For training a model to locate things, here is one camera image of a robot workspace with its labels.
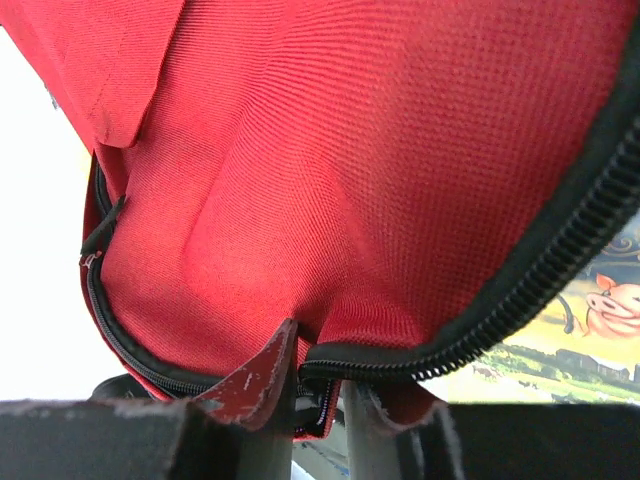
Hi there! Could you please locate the blue children's book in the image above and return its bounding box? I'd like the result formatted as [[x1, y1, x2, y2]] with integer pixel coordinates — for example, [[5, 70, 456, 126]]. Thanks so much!
[[291, 441, 350, 480]]

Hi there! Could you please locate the Animal Farm book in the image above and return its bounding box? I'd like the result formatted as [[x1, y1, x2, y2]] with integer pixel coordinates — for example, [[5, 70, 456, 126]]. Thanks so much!
[[421, 217, 640, 405]]

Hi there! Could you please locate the red student backpack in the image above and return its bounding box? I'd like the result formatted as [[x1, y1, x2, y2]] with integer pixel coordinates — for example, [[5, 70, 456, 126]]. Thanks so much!
[[1, 1, 639, 437]]

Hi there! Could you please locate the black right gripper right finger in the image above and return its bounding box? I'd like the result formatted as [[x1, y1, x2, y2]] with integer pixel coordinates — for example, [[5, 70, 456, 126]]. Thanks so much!
[[343, 382, 639, 479]]

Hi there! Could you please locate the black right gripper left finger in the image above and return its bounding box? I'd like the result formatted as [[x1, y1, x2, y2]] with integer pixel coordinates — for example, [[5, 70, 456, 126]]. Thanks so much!
[[1, 320, 297, 479]]

